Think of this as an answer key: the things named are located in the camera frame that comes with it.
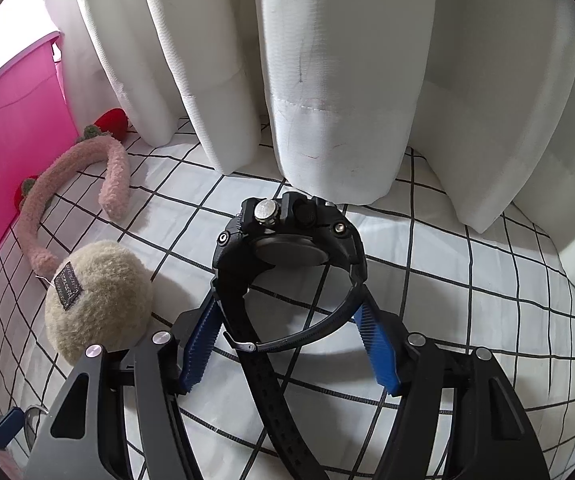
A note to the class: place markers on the white curtain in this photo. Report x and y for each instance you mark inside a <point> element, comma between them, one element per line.
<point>342,85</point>

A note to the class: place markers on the white black checked tablecloth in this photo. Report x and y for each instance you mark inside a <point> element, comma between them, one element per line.
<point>467,300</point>

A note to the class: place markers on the black wrist watch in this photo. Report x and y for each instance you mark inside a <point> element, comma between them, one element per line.
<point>287,240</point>

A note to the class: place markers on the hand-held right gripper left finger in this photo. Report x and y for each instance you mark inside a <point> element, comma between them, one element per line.
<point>198,345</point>

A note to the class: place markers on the pink fuzzy strawberry headband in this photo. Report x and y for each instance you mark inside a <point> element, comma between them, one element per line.
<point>117,180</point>

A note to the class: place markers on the pink plastic bin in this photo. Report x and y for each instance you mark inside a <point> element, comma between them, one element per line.
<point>12,160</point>

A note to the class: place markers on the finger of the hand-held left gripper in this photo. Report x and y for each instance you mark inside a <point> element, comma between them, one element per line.
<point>5,426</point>

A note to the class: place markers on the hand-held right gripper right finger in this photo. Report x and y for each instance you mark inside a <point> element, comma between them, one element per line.
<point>378,355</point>

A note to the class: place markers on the silver metal bangle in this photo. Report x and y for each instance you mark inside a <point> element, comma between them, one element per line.
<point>31,412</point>

